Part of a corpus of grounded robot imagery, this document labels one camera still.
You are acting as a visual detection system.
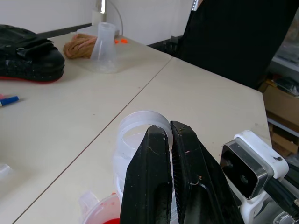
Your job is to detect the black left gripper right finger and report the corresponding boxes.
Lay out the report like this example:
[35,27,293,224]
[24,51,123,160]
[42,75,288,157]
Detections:
[170,120,245,224]

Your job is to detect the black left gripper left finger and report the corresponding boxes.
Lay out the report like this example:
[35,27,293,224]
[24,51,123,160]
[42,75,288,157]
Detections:
[119,125,174,224]

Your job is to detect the clear plastic cup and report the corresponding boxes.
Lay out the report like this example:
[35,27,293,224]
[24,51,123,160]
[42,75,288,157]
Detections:
[111,110,178,224]

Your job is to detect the measuring cup with red liquid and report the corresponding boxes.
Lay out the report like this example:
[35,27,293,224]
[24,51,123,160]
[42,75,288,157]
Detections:
[78,190,122,224]

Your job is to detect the brown cardboard box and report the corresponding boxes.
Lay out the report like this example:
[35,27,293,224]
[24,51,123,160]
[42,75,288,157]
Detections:
[258,79,299,128]

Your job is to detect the clear plastic conical flask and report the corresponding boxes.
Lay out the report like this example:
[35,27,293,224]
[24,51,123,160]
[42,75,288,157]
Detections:
[89,22,117,73]

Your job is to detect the blue marker pen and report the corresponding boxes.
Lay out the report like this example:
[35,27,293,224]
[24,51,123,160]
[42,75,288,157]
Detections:
[0,96,20,108]

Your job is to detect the black fabric panel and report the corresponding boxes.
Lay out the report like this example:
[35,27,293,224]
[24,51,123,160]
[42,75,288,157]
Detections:
[177,0,299,90]

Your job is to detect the white plastic box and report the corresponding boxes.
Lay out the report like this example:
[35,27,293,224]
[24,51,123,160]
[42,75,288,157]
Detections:
[76,24,121,36]

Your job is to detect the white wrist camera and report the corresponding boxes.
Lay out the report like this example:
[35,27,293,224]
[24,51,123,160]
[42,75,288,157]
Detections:
[220,130,290,224]

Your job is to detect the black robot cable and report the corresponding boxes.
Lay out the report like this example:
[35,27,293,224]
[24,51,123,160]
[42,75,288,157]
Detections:
[266,161,299,212]

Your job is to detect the coil of tan rope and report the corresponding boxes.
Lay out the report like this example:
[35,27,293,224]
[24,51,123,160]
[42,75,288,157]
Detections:
[63,33,99,60]

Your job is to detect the grey curved cable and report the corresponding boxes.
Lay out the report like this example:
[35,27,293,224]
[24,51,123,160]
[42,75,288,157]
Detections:
[109,0,124,34]

